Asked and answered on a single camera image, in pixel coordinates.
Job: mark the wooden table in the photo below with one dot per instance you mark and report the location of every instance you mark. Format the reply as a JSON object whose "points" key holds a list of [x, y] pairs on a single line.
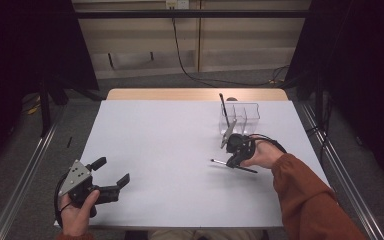
{"points": [[180, 94]]}

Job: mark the person's right hand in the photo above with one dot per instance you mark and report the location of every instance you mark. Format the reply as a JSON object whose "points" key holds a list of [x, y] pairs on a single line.
{"points": [[266, 156]]}

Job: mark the clear plastic organizer box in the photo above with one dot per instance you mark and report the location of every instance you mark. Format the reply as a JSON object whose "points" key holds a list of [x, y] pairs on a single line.
{"points": [[248, 116]]}

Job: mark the black curtain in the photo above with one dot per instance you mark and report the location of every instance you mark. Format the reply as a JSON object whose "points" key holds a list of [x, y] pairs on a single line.
{"points": [[363, 66], [20, 50]]}

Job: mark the white table cover board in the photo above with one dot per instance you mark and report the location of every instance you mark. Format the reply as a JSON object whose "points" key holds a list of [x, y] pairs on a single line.
{"points": [[163, 133]]}

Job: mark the black metal stand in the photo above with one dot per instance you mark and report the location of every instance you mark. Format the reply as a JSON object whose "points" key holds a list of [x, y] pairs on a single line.
{"points": [[45, 110]]}

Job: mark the white wall socket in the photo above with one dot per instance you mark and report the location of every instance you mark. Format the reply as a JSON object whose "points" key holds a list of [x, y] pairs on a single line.
{"points": [[177, 4]]}

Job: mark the aluminium rail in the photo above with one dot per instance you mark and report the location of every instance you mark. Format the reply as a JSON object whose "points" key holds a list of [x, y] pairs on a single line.
{"points": [[346, 173], [26, 173]]}

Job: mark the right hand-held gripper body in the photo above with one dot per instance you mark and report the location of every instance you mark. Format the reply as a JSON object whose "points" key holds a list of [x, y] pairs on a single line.
{"points": [[243, 146]]}

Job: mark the person's left hand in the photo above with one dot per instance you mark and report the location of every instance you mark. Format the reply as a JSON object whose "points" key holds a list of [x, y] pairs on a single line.
{"points": [[75, 220]]}

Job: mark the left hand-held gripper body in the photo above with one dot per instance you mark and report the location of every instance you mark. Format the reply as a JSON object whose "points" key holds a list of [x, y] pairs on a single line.
{"points": [[76, 180]]}

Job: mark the black makeup brush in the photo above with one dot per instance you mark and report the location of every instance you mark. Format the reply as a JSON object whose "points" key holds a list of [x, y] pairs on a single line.
{"points": [[218, 162], [222, 103]]}

